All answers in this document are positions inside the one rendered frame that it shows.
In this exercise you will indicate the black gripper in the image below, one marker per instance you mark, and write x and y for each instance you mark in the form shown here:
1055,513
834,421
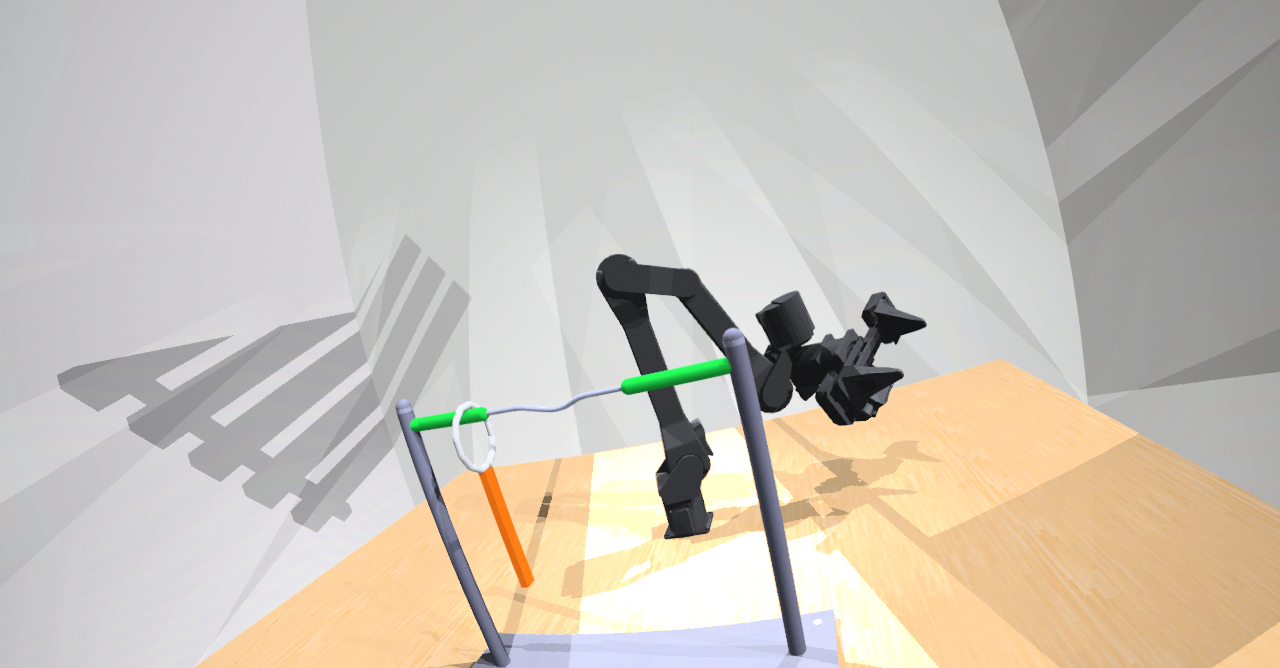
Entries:
843,366

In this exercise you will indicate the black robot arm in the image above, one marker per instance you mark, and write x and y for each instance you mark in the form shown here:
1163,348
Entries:
787,324

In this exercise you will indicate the orange handle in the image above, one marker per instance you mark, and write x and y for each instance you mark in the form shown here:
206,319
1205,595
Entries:
494,496

